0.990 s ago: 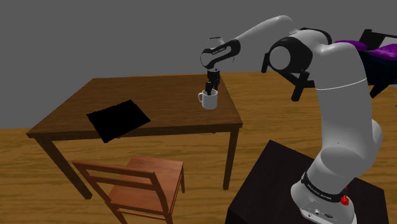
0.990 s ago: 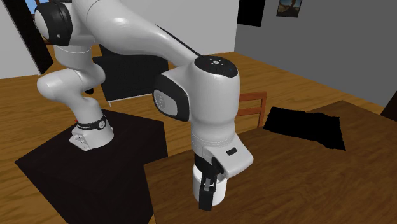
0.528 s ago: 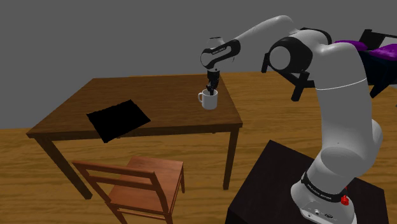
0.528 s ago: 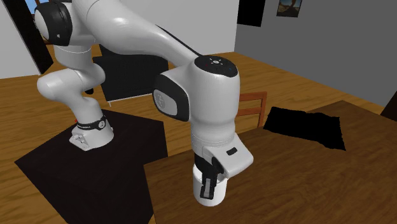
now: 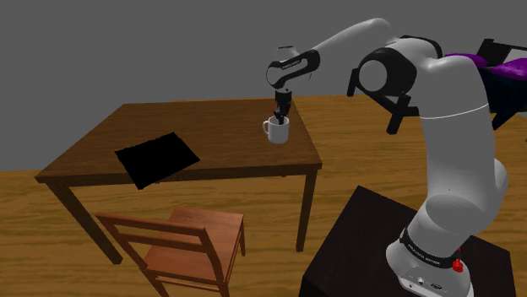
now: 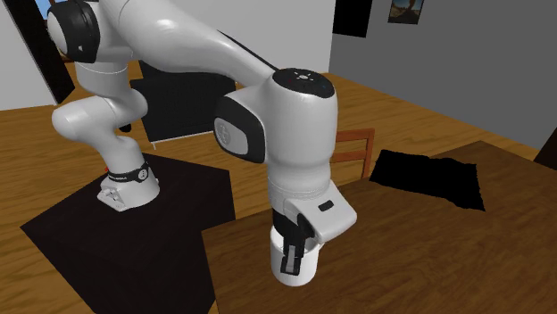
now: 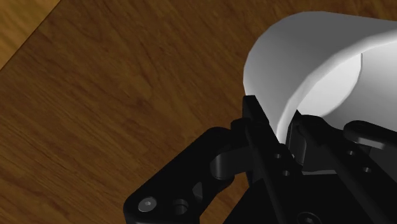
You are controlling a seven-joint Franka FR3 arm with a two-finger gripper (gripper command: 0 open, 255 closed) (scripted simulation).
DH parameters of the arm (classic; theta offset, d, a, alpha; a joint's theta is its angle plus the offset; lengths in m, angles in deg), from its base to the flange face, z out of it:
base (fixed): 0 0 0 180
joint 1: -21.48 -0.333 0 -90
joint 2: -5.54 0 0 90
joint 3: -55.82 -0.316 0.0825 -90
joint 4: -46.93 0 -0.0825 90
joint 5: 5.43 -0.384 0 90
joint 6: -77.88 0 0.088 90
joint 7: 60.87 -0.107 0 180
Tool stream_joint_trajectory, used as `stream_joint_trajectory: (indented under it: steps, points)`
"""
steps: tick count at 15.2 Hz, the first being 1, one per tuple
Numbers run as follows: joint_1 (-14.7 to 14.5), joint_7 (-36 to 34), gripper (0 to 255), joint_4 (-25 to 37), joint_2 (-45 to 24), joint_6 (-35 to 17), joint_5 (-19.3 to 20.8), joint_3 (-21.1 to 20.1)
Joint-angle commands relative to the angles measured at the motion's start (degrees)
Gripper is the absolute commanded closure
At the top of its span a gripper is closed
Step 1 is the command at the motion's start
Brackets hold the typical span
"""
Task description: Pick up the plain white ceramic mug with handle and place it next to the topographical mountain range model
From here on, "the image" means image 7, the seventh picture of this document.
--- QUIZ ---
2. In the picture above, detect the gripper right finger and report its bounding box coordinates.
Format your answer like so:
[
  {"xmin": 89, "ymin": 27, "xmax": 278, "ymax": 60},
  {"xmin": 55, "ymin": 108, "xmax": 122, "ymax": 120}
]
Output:
[{"xmin": 286, "ymin": 110, "xmax": 397, "ymax": 224}]

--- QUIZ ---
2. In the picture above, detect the white cup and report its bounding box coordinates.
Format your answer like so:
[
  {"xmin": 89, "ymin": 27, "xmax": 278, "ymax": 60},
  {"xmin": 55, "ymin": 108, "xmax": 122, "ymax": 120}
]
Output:
[{"xmin": 242, "ymin": 11, "xmax": 397, "ymax": 176}]

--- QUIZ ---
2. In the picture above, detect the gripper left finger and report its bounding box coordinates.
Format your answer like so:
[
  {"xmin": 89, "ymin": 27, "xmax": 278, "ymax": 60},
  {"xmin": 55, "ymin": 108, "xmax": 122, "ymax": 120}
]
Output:
[{"xmin": 123, "ymin": 95, "xmax": 303, "ymax": 224}]

